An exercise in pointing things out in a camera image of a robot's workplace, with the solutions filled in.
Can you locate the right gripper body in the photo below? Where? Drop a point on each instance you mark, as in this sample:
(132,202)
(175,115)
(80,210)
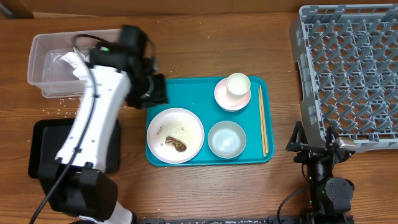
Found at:
(308,156)

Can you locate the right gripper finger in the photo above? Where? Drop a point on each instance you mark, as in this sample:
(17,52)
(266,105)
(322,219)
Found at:
(331,137)
(298,140)

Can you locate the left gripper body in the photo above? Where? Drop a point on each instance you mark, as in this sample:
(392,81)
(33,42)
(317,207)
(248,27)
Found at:
(144,89)

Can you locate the white napkin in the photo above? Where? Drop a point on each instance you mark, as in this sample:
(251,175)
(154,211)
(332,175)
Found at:
(75,62)

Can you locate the grey bowl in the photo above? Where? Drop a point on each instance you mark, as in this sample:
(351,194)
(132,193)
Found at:
(227,140)

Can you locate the large white plate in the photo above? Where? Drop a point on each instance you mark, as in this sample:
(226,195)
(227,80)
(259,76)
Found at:
(165,152)

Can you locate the pile of white rice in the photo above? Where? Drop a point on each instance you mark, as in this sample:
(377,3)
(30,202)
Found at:
(175,129)

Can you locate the brown food scrap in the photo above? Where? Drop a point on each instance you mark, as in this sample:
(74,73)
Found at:
(178,145)

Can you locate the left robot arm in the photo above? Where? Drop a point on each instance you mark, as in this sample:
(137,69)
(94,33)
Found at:
(75,182)

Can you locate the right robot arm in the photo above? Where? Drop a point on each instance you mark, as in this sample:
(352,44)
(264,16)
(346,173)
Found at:
(330,196)

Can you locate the grey dishwasher rack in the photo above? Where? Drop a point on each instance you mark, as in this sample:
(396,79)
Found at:
(347,61)

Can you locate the clear plastic waste bin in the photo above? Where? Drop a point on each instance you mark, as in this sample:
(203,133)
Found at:
(47,70)

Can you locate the left wooden chopstick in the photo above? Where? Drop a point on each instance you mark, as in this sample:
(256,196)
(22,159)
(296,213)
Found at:
(261,121)

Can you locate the white cup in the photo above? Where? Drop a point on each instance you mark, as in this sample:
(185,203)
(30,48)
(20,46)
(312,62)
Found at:
(238,84)

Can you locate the pink saucer plate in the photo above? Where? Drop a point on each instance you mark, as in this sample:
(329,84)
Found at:
(226,102)

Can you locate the scattered rice grains on table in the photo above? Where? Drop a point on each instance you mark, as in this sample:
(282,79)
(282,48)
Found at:
(66,107)

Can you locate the teal serving tray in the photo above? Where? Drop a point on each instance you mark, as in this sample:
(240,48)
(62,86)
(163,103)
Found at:
(197,96)

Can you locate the black rectangular tray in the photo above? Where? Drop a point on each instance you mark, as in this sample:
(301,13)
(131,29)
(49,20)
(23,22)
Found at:
(49,135)

